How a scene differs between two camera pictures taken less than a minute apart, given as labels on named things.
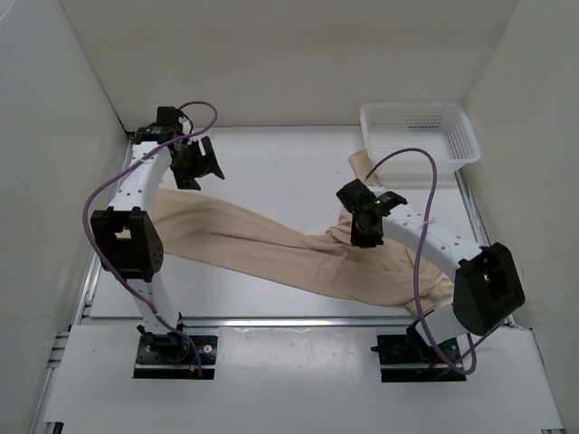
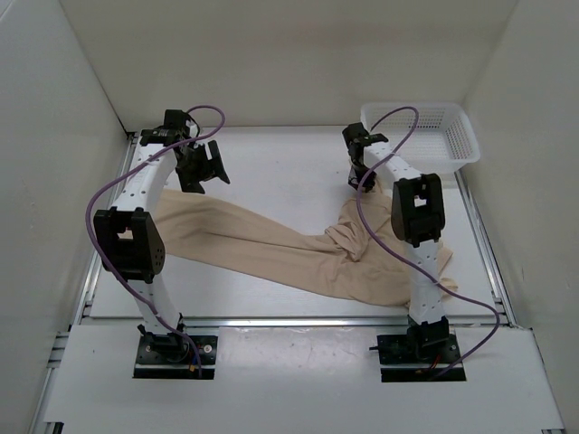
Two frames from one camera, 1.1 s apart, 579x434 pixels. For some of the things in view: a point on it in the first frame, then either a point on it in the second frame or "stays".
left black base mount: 172,356 stays
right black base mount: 413,348 stays
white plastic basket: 440,128 stays
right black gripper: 361,240 -> 355,180
